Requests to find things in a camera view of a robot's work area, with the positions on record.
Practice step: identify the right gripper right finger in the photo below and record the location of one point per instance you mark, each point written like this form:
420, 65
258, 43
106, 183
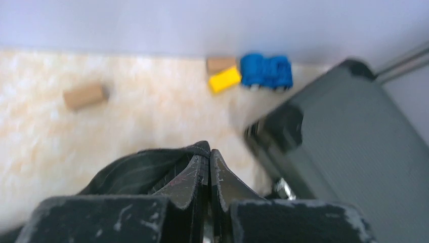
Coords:
228, 194

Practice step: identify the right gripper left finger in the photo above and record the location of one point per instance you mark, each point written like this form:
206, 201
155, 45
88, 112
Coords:
180, 205

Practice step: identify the black pinstriped shirt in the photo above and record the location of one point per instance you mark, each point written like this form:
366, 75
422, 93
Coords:
117, 204

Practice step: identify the yellow toy block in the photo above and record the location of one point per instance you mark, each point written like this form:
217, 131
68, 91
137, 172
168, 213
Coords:
224, 80

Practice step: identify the tan wooden block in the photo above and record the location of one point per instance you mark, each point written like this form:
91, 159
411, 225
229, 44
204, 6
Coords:
218, 64

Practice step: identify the blue toy piece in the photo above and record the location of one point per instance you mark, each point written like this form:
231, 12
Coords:
273, 73

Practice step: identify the dark grey hard case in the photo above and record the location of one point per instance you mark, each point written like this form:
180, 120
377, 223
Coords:
342, 138

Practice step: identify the brown wooden block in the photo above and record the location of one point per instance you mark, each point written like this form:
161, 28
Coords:
84, 96

